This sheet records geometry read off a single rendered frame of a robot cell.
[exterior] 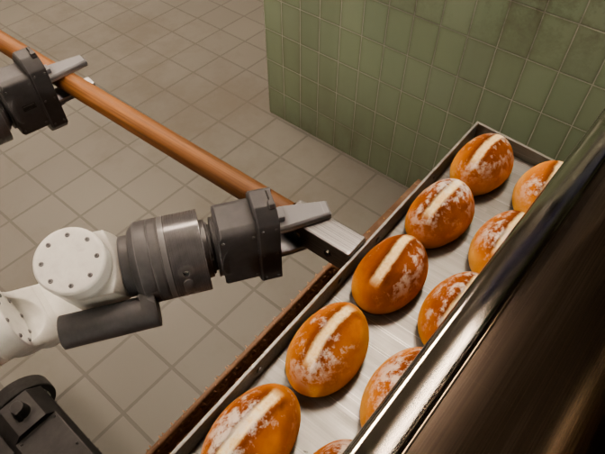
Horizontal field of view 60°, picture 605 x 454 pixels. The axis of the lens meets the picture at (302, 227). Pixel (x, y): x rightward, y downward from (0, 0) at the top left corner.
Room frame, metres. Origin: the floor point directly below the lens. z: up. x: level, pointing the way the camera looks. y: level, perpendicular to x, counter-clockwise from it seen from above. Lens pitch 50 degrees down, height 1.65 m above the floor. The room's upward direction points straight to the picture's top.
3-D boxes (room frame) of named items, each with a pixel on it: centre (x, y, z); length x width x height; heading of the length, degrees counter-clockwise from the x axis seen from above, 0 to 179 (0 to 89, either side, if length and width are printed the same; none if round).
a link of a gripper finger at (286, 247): (0.37, 0.00, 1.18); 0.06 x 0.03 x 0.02; 106
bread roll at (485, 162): (0.47, -0.22, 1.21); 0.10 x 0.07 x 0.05; 141
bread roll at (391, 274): (0.31, -0.09, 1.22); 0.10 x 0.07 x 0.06; 142
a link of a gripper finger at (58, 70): (0.66, 0.34, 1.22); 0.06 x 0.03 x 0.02; 132
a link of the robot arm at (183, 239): (0.35, 0.09, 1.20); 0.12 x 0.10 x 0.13; 106
